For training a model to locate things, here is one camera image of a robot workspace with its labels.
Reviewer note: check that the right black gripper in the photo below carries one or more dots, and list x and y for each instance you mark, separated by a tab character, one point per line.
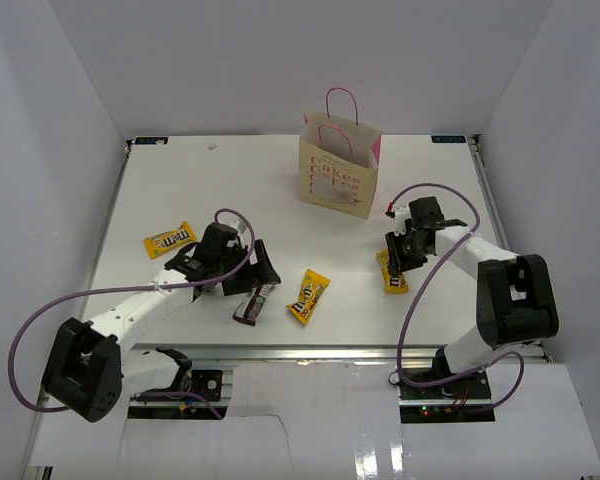
398	261

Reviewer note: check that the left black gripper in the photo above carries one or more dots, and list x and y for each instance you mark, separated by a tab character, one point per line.
264	274

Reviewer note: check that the brown chocolate bar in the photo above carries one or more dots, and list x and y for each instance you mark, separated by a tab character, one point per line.
251	306

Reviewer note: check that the yellow M&M's pack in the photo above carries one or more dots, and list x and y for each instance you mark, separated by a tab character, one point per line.
312	288
393	283
162	243

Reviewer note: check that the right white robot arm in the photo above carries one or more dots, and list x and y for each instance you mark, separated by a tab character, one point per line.
514	297

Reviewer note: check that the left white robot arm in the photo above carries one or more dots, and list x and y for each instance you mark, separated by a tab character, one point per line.
91	364

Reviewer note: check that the beige pink paper bag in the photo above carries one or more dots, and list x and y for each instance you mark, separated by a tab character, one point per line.
338	163

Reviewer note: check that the right blue table label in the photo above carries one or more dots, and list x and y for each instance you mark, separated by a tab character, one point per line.
448	139

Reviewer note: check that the blue table label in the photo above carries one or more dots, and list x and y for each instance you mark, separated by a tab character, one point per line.
151	141
448	139

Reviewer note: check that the left blue table label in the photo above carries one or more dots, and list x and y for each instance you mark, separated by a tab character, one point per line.
151	141

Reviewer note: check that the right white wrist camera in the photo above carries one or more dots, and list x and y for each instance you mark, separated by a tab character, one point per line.
400	215

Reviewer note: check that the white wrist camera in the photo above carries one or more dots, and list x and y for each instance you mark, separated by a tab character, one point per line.
239	228
400	215

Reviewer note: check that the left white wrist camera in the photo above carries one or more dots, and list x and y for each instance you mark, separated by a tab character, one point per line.
239	228

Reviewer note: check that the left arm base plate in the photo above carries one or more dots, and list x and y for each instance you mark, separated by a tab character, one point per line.
199	397

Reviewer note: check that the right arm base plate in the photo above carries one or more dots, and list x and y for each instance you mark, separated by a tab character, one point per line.
464	401

